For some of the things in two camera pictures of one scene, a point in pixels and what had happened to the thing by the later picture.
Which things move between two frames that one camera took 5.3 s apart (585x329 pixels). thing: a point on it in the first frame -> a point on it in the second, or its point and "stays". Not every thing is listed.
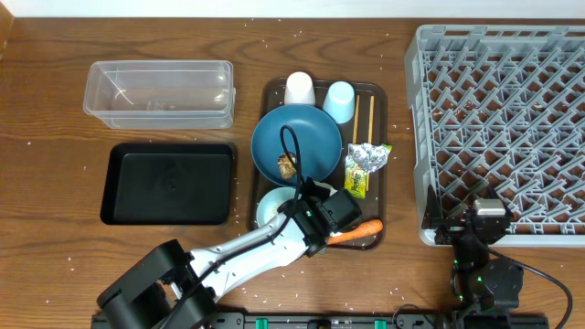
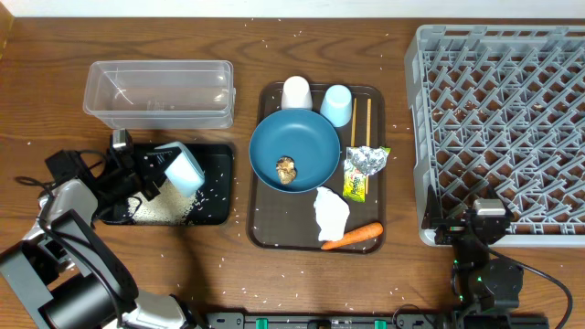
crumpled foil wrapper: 366,156 stays
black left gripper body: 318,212 -> 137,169
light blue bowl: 271,200 -> 183,171
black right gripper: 452,228 stays
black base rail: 327,321 stays
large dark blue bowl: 319,138 stays
